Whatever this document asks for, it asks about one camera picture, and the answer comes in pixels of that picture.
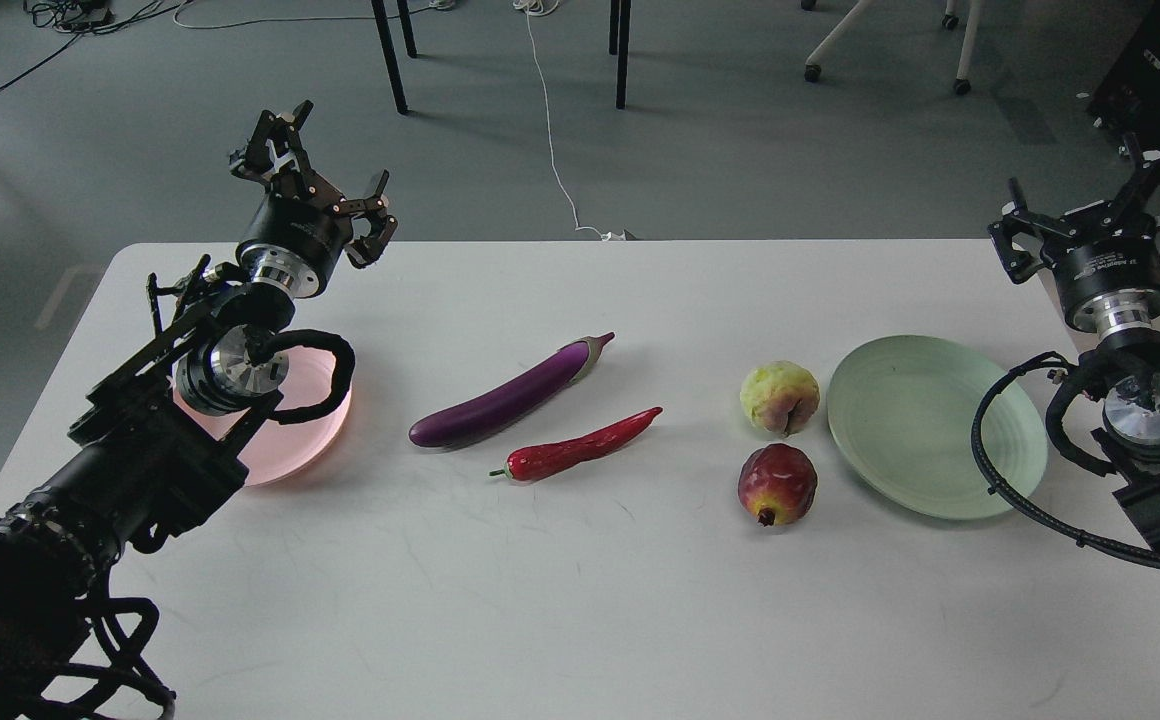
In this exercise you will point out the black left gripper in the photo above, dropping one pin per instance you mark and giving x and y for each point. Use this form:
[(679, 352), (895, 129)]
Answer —
[(292, 242)]

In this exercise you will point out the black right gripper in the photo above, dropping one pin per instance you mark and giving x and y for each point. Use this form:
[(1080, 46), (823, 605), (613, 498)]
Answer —
[(1105, 284)]

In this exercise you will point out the purple eggplant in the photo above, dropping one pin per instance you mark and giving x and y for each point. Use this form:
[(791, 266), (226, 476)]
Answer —
[(497, 409)]

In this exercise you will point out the red chili pepper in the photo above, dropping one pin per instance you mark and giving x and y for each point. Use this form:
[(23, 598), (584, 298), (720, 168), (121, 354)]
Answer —
[(533, 463)]

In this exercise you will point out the yellow-green peach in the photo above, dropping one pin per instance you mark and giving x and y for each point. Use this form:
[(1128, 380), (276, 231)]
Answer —
[(780, 398)]

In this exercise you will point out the red pomegranate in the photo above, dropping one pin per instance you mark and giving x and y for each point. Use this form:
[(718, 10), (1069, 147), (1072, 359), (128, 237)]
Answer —
[(777, 485)]

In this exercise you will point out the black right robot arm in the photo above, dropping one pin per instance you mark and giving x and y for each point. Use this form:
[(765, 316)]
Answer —
[(1104, 416)]

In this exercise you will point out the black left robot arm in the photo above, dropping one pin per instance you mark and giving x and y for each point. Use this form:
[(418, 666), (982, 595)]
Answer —
[(162, 439)]

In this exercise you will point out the pink plate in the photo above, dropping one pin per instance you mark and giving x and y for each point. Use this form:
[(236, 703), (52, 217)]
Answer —
[(278, 451)]

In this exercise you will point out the light green plate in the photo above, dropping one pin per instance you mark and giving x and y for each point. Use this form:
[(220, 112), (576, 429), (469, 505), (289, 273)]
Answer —
[(901, 408)]

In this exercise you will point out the black table legs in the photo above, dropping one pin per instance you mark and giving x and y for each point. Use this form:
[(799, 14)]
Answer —
[(523, 63)]

